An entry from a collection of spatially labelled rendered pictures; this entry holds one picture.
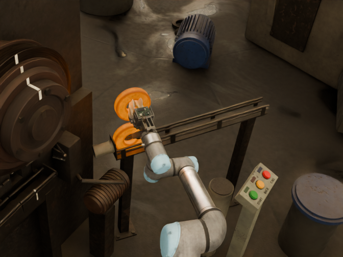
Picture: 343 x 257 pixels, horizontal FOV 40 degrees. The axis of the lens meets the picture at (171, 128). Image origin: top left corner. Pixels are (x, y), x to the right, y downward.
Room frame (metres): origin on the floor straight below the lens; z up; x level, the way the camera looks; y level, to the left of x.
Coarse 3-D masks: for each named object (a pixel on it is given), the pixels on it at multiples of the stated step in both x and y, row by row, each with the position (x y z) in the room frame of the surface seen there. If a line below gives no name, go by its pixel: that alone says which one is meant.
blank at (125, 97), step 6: (126, 90) 1.52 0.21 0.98; (132, 90) 1.52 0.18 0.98; (138, 90) 1.53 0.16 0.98; (144, 90) 1.56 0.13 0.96; (120, 96) 1.50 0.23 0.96; (126, 96) 1.49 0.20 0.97; (132, 96) 1.51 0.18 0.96; (138, 96) 1.52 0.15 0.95; (144, 96) 1.53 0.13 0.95; (114, 102) 1.50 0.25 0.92; (120, 102) 1.48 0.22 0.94; (126, 102) 1.49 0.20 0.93; (144, 102) 1.53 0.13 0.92; (150, 102) 1.55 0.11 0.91; (114, 108) 1.49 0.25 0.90; (120, 108) 1.48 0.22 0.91; (126, 108) 1.50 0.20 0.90; (120, 114) 1.48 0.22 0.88; (126, 114) 1.49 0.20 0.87; (126, 120) 1.49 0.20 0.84
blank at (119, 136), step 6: (120, 126) 1.52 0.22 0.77; (126, 126) 1.52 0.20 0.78; (132, 126) 1.52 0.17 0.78; (120, 132) 1.49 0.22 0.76; (126, 132) 1.50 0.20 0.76; (132, 132) 1.52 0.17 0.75; (114, 138) 1.49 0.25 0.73; (120, 138) 1.49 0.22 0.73; (132, 138) 1.55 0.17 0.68; (120, 144) 1.49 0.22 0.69; (126, 144) 1.51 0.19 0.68; (132, 144) 1.52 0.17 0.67
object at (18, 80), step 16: (32, 64) 1.18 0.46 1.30; (48, 64) 1.24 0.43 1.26; (0, 80) 1.08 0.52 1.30; (16, 80) 1.11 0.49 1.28; (32, 80) 1.15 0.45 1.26; (64, 80) 1.30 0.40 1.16; (0, 96) 1.05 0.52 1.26; (0, 112) 1.02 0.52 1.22; (0, 128) 1.01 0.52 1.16; (0, 144) 1.00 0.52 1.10; (0, 160) 1.00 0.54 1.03; (16, 160) 1.05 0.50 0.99
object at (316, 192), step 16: (304, 176) 1.71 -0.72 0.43; (320, 176) 1.72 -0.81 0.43; (304, 192) 1.59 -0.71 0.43; (320, 192) 1.61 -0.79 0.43; (336, 192) 1.63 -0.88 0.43; (304, 208) 1.50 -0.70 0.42; (320, 208) 1.51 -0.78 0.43; (336, 208) 1.52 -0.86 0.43; (288, 224) 1.56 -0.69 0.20; (304, 224) 1.50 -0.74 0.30; (320, 224) 1.47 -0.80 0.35; (336, 224) 1.44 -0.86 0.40; (288, 240) 1.52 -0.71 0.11; (304, 240) 1.48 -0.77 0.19; (320, 240) 1.47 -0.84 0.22; (288, 256) 1.50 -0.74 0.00; (304, 256) 1.47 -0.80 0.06; (320, 256) 1.51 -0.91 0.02
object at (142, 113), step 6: (138, 108) 1.43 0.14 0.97; (144, 108) 1.43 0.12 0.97; (150, 108) 1.44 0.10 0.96; (138, 114) 1.40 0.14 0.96; (144, 114) 1.40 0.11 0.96; (150, 114) 1.41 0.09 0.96; (138, 120) 1.38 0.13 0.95; (144, 120) 1.39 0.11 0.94; (150, 120) 1.39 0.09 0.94; (138, 126) 1.39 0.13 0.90; (144, 126) 1.36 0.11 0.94; (150, 126) 1.35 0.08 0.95; (144, 132) 1.34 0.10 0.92; (150, 132) 1.37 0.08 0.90; (156, 132) 1.36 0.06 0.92
